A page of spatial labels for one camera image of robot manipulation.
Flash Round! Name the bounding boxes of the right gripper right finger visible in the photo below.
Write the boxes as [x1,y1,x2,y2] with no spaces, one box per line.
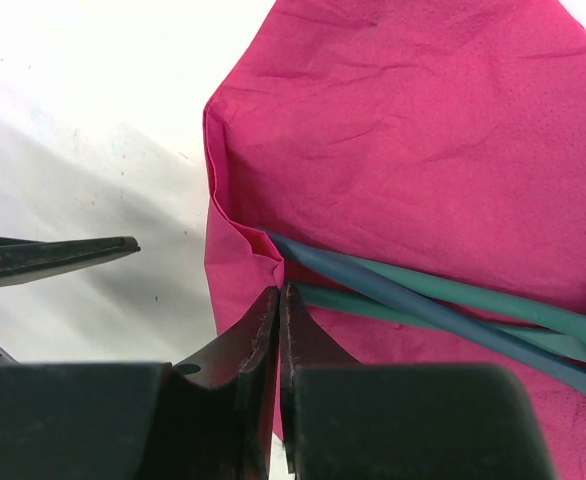
[279,284,557,479]

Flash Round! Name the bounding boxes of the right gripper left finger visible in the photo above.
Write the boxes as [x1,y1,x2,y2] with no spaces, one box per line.
[0,287,279,479]

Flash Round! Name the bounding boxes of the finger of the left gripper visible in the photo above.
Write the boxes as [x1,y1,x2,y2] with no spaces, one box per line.
[0,237,140,287]

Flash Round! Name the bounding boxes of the dark blue plastic fork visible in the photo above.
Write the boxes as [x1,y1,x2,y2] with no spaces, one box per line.
[268,233,586,396]

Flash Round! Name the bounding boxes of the teal plastic spoon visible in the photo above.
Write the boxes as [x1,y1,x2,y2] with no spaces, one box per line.
[321,252,586,345]

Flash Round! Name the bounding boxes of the pink paper napkin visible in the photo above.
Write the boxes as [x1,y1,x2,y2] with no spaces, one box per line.
[201,0,586,480]

